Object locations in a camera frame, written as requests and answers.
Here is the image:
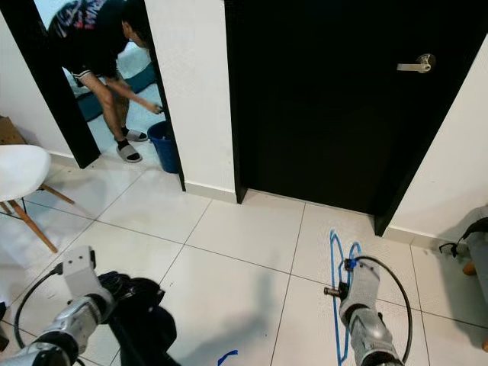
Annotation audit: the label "navy blue t-shirt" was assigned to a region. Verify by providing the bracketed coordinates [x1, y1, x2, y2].
[108, 274, 181, 366]

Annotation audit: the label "blue plastic bucket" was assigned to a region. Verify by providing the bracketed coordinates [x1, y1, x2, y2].
[147, 120, 180, 175]

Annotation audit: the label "black gear bundle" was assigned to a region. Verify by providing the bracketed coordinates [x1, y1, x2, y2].
[438, 217, 488, 256]

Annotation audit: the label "white chair wooden legs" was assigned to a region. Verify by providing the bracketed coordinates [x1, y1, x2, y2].
[0, 145, 75, 254]

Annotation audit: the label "black door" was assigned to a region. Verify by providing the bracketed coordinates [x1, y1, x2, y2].
[225, 0, 488, 237]

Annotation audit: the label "cardboard box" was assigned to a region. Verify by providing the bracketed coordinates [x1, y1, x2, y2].
[0, 114, 29, 146]

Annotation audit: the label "person in black shirt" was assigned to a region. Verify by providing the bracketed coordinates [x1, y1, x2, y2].
[48, 0, 165, 165]

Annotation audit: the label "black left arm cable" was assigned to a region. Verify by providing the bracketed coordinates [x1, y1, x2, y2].
[14, 263, 63, 349]

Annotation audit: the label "black doorway frame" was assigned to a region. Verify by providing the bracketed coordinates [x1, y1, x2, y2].
[0, 0, 188, 191]

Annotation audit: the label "silver door lever handle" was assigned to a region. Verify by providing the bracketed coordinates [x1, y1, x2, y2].
[396, 53, 437, 74]

